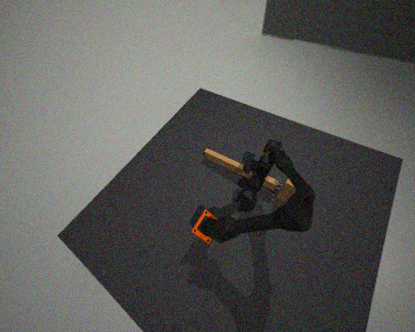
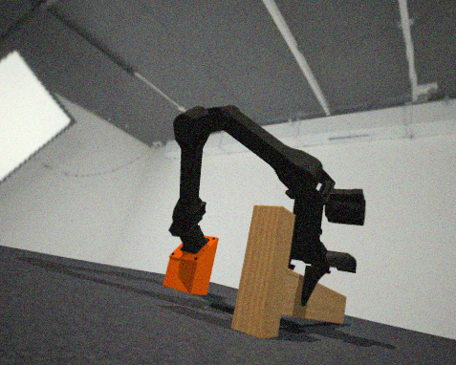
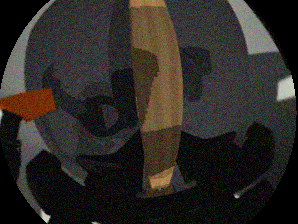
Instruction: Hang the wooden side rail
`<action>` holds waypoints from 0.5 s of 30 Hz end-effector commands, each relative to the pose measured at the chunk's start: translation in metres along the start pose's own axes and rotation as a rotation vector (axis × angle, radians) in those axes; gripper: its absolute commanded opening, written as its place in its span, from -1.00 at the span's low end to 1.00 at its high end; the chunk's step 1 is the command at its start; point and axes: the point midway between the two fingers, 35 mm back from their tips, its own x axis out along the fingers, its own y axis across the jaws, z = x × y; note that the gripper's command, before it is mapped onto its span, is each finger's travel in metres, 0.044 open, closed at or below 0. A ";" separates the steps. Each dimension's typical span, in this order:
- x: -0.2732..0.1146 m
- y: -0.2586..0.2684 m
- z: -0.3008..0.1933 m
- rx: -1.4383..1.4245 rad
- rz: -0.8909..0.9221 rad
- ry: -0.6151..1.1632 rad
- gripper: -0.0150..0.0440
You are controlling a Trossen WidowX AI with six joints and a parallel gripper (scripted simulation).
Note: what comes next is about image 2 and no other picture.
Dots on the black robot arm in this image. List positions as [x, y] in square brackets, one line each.
[299, 171]

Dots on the wooden post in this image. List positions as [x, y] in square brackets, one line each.
[260, 295]

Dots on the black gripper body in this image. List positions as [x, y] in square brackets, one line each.
[306, 235]

